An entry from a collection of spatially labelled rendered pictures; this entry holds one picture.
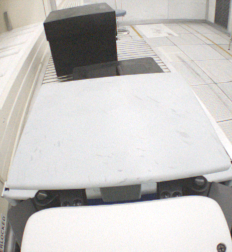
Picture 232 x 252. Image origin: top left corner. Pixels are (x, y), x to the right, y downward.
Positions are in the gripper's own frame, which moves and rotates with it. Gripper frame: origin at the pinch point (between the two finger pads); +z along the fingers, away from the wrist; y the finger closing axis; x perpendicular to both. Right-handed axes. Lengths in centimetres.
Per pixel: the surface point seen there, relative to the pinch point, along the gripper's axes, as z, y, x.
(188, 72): 199, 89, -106
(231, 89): 160, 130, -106
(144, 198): 0.1, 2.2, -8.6
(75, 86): 4.3, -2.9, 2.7
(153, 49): 90, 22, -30
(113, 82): 4.3, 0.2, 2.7
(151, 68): 49, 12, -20
